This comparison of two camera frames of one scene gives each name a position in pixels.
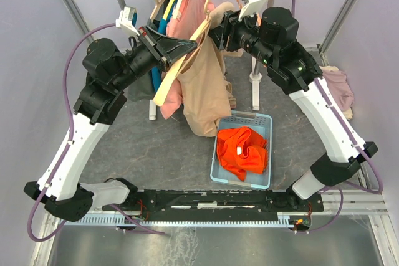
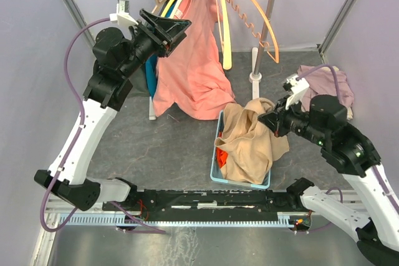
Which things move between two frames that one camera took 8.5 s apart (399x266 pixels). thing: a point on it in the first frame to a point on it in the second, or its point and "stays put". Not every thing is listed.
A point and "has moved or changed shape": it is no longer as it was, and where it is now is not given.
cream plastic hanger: (176, 10) stays put
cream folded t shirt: (347, 114) stays put
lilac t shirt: (343, 94) stays put
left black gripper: (173, 47) to (174, 28)
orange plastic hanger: (258, 16) has moved or changed shape
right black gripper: (231, 26) to (275, 121)
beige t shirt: (208, 97) to (249, 147)
